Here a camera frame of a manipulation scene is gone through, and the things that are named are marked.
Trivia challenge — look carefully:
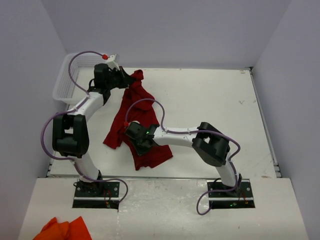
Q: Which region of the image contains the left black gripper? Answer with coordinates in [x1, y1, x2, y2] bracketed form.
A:
[105, 66, 135, 90]

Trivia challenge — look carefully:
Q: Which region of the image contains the red t shirt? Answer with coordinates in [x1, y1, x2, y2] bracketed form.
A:
[103, 69, 173, 171]

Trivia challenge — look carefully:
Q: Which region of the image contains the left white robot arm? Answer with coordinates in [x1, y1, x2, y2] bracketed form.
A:
[52, 54, 135, 197]

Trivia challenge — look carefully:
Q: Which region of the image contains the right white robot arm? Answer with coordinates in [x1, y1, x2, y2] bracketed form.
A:
[124, 121, 242, 197]

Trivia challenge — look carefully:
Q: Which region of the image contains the white plastic basket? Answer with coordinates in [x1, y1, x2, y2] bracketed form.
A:
[52, 53, 106, 105]

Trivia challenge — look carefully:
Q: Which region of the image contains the orange cloth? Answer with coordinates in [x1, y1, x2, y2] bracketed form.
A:
[33, 216, 92, 240]

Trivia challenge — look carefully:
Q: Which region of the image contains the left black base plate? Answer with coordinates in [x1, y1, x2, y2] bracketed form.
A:
[72, 180, 120, 210]

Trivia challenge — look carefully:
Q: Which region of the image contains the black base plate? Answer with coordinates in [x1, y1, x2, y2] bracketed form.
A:
[208, 179, 256, 210]
[72, 180, 120, 210]

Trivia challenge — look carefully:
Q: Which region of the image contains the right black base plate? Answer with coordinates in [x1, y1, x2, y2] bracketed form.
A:
[208, 179, 256, 210]

